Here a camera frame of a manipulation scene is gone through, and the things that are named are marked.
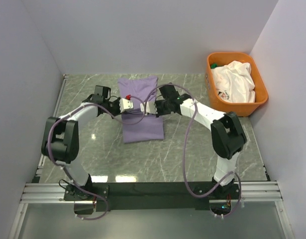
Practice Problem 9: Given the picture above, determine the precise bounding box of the white t shirt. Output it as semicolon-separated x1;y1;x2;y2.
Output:
211;61;255;103

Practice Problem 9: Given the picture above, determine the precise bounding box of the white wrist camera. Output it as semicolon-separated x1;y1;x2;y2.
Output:
140;101;157;115
119;95;134;113

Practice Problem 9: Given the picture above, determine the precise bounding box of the black mounting base bar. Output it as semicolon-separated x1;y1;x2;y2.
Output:
63;181;240;216

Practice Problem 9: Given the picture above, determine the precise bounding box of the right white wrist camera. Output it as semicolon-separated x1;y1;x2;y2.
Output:
140;101;157;115

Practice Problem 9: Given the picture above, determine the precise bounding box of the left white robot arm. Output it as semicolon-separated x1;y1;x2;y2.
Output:
41;85;121;200

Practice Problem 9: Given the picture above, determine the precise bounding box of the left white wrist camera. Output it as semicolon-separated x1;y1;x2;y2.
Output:
119;95;134;113

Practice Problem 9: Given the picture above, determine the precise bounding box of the orange plastic basket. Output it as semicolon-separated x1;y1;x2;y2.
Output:
204;52;268;117

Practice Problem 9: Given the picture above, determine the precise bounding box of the green object in basket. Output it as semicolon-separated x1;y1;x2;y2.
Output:
210;63;218;69

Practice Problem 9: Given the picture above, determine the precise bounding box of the purple t shirt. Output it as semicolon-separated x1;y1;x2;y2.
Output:
117;76;164;143

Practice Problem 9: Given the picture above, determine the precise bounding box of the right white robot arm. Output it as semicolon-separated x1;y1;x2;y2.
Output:
155;83;247;199

